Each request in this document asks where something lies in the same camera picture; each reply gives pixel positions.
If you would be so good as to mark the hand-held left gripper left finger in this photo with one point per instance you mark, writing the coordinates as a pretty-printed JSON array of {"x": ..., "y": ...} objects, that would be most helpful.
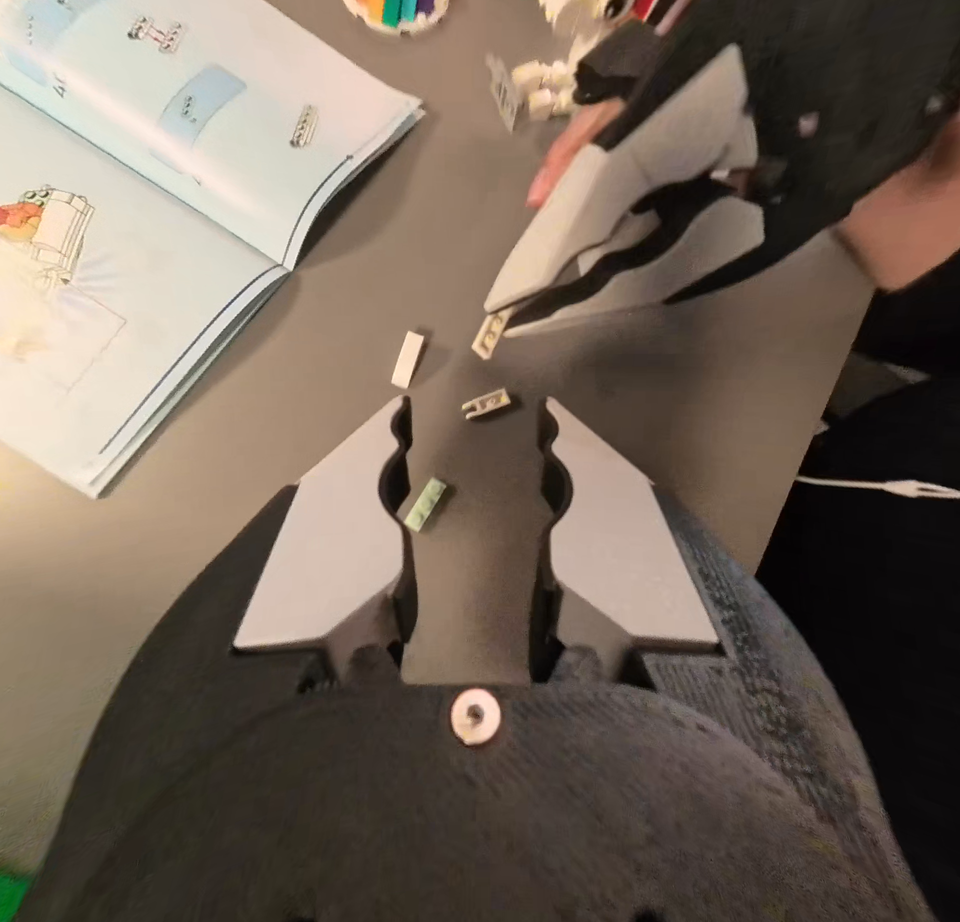
[{"x": 330, "y": 554}]

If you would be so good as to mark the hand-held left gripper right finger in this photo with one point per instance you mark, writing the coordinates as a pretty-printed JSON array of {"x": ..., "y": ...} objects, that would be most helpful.
[{"x": 630, "y": 562}]

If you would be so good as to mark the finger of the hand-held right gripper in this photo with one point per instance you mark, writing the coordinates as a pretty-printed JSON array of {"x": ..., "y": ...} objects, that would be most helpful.
[
  {"x": 720, "y": 239},
  {"x": 660, "y": 142}
]

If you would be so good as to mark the light green lego plate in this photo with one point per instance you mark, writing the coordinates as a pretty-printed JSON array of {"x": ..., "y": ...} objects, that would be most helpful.
[{"x": 425, "y": 506}]

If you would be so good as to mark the white lego plate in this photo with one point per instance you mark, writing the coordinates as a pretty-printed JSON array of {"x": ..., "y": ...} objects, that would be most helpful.
[{"x": 489, "y": 337}]

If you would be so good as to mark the grey studded lego plate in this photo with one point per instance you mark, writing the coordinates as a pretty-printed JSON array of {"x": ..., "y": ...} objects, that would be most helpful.
[{"x": 504, "y": 93}]

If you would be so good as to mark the white smooth lego tile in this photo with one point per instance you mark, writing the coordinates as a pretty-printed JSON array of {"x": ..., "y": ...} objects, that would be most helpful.
[{"x": 409, "y": 359}]

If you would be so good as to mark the white lego clip piece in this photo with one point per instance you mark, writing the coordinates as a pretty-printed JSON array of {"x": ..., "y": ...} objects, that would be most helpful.
[{"x": 487, "y": 403}]

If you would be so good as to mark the lego instruction booklet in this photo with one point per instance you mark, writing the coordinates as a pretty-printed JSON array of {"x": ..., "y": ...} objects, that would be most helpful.
[{"x": 187, "y": 149}]

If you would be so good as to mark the person's right hand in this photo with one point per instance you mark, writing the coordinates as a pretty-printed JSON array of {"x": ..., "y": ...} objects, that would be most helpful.
[{"x": 907, "y": 224}]

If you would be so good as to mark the person's dark clothing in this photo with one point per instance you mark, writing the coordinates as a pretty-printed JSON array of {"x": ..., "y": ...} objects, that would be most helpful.
[{"x": 862, "y": 637}]

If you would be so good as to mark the green plastic bin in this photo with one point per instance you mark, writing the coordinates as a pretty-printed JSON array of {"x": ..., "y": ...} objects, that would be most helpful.
[{"x": 13, "y": 899}]

